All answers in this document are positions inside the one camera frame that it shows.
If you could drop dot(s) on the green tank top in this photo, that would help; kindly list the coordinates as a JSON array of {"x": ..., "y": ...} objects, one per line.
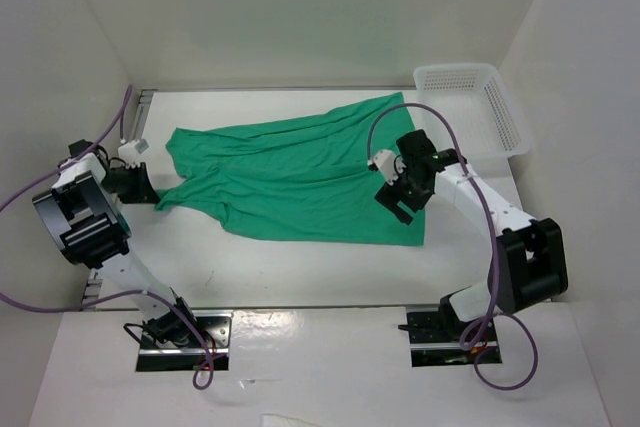
[{"x": 300, "y": 179}]

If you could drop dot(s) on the aluminium table edge rail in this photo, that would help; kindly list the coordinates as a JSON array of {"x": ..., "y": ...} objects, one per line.
[{"x": 134, "y": 127}]

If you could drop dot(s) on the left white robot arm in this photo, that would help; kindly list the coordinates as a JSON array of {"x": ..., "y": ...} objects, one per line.
[{"x": 81, "y": 212}]

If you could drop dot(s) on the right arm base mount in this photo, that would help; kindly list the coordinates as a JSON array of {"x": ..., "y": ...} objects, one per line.
[{"x": 431, "y": 345}]

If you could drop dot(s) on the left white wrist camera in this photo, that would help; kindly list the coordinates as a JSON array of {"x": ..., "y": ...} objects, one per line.
[{"x": 130, "y": 152}]

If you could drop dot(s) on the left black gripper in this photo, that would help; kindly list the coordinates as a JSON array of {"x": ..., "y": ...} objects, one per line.
[{"x": 143, "y": 192}]

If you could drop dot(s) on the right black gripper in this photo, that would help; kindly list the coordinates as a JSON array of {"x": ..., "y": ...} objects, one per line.
[{"x": 390, "y": 195}]

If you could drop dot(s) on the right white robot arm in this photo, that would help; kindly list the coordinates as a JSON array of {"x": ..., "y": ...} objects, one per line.
[{"x": 528, "y": 263}]

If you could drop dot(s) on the white plastic mesh basket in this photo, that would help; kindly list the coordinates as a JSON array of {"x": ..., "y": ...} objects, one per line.
[{"x": 476, "y": 103}]

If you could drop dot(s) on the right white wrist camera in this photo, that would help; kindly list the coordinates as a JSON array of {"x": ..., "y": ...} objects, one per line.
[{"x": 389, "y": 164}]

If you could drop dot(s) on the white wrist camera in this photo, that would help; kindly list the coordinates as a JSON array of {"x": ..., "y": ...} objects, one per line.
[
  {"x": 389, "y": 164},
  {"x": 130, "y": 152}
]

